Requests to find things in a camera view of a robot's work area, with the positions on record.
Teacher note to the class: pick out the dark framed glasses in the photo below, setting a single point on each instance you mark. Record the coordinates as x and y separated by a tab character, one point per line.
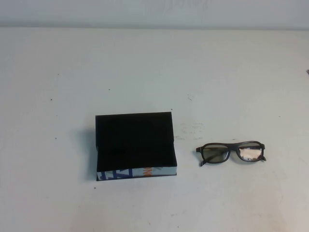
212	153

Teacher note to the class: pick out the black printed glasses case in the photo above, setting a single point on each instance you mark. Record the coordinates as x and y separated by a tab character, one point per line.
132	140

